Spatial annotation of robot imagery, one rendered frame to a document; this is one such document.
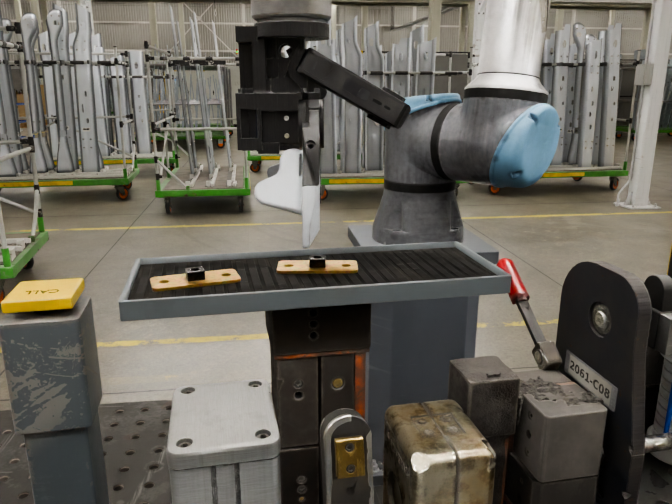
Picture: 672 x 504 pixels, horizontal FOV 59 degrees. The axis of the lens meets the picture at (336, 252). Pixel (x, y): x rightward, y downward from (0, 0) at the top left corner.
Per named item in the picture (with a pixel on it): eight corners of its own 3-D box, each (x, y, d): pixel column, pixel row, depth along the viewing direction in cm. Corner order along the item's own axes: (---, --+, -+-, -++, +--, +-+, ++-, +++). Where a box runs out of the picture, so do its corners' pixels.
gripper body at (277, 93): (248, 149, 63) (243, 28, 60) (329, 149, 63) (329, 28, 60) (237, 158, 56) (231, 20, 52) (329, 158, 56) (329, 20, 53)
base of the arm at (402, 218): (365, 228, 106) (365, 172, 103) (447, 226, 108) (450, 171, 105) (382, 251, 92) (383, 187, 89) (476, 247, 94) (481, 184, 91)
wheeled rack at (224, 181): (251, 214, 645) (245, 41, 598) (156, 217, 631) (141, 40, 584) (249, 185, 827) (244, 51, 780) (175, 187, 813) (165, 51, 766)
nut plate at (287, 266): (276, 273, 61) (275, 262, 61) (279, 263, 65) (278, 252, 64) (358, 273, 61) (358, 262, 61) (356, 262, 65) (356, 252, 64)
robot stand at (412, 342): (346, 420, 119) (347, 225, 108) (446, 413, 122) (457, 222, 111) (364, 487, 100) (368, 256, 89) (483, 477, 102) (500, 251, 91)
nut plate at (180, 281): (152, 292, 56) (151, 279, 55) (149, 280, 59) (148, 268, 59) (242, 281, 58) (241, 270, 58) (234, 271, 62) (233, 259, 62)
